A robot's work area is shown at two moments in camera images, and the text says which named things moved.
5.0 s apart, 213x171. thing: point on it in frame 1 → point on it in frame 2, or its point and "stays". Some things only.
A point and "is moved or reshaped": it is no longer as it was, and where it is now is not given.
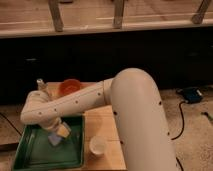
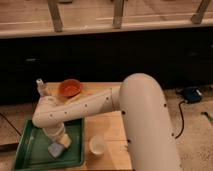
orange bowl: [68, 86] stays
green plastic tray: [35, 152] stays
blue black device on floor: [190, 94] stays
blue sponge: [54, 139] is moved or reshaped
